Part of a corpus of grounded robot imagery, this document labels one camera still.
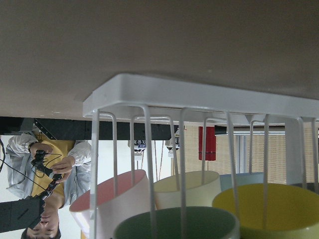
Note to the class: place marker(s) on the cream white cup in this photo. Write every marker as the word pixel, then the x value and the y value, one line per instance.
pixel 201 189

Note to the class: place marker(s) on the yellow cup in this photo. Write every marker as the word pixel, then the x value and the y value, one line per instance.
pixel 286 212

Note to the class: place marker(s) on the green cup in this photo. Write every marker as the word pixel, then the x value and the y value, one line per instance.
pixel 201 223

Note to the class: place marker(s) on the black monitor box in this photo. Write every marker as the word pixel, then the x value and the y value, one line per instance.
pixel 20 214

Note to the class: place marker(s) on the pink cup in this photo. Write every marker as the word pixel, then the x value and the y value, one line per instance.
pixel 130 201

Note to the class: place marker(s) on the white wire cup rack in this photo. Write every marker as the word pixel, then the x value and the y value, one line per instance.
pixel 136 97

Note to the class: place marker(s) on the person in yellow shirt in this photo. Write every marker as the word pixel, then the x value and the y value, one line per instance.
pixel 71 159

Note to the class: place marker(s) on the light blue cup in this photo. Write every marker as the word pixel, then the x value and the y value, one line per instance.
pixel 242 179

